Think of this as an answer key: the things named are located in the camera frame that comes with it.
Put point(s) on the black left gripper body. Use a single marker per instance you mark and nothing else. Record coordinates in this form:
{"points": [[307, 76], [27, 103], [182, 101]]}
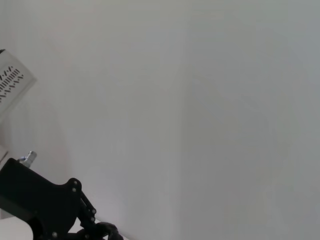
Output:
{"points": [[32, 197]]}

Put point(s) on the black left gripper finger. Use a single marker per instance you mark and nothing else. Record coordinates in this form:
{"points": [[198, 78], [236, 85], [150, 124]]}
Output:
{"points": [[87, 210]]}

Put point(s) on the white vented box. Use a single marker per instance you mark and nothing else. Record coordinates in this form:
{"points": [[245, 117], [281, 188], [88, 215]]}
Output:
{"points": [[12, 80]]}

